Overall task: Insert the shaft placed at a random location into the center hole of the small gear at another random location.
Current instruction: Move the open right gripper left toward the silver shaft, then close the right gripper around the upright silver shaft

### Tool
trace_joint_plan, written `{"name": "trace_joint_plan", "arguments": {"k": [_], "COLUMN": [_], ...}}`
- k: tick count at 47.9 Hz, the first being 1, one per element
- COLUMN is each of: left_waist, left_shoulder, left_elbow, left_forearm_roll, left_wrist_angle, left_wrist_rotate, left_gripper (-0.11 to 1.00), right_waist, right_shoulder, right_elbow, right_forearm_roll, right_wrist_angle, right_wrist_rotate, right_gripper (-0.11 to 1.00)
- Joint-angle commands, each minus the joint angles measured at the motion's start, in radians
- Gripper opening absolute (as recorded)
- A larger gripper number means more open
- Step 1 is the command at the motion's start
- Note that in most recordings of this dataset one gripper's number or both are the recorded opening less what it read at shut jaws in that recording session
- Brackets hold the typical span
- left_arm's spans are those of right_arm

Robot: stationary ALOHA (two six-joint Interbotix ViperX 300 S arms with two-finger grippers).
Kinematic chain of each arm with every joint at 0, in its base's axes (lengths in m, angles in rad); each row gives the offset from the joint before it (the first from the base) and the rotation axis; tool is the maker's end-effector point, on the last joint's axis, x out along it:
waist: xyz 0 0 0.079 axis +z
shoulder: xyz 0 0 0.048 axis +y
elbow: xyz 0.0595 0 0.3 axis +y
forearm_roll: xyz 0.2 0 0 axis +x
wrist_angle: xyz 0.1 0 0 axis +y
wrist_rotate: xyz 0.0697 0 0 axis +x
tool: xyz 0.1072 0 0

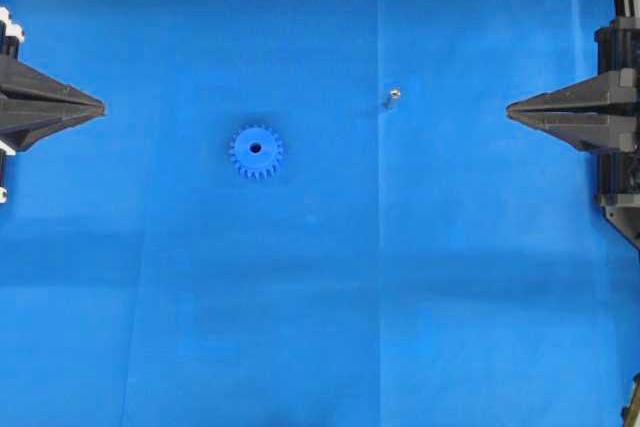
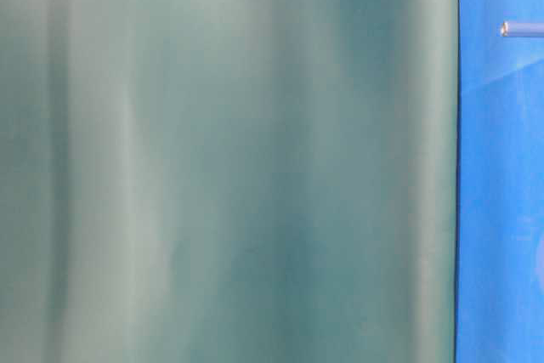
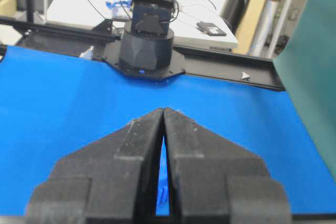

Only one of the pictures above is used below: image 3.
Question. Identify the white background table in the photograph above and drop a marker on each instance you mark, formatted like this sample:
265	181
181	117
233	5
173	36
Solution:
87	14

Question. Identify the black flat device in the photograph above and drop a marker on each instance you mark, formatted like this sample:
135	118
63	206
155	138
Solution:
210	29

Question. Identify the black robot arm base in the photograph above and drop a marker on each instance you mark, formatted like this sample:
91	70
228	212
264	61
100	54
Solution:
145	49

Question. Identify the green board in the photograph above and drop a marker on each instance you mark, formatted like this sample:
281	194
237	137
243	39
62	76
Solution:
306	68

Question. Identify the black aluminium rail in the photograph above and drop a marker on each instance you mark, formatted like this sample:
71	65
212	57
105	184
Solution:
204	63

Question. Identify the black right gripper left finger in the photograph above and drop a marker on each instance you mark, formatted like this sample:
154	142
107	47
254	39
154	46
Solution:
112	180

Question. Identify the blue table mat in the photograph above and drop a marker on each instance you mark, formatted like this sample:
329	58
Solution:
52	105

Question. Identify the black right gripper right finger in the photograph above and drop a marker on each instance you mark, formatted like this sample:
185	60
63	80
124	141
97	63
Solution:
214	180

